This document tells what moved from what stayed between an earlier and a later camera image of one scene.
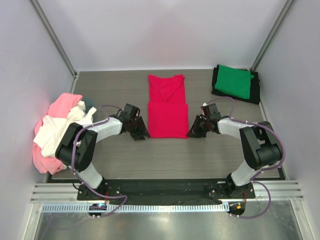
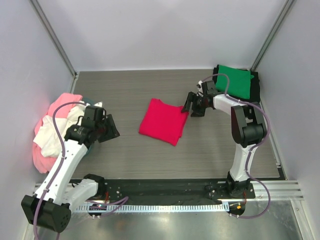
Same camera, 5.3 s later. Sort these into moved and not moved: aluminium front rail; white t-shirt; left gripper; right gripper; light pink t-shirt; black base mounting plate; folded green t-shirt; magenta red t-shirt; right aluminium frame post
Moved: left gripper; magenta red t-shirt; right gripper
Not moved: right aluminium frame post; white t-shirt; black base mounting plate; aluminium front rail; folded green t-shirt; light pink t-shirt
